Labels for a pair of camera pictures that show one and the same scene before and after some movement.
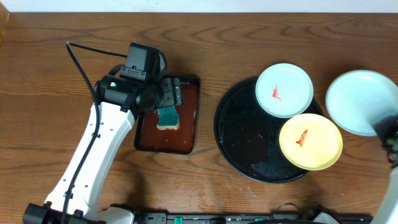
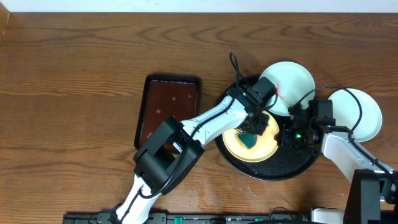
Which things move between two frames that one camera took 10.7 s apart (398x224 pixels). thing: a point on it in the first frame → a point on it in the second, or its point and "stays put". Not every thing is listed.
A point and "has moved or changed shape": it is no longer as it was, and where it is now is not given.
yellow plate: (311, 142) has moved or changed shape
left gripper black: (173, 88) → (265, 123)
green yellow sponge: (168, 119) → (246, 140)
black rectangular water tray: (148, 138) stays put
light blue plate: (284, 90) stays put
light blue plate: (357, 99) has moved or changed shape
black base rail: (287, 218) stays put
